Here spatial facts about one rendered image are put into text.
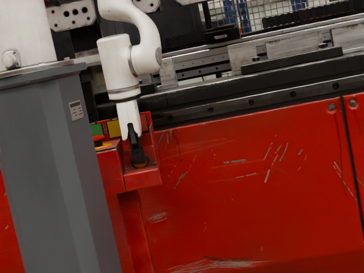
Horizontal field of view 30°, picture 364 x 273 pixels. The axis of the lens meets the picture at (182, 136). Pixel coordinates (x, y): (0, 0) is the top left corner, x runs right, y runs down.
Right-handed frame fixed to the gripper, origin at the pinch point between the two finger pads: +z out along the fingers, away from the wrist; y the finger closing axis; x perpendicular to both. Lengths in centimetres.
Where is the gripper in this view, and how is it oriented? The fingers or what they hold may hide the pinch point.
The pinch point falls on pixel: (138, 155)
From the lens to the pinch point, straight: 178.4
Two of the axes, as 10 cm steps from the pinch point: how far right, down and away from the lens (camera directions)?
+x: 9.8, -2.0, -0.1
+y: 0.3, 2.0, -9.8
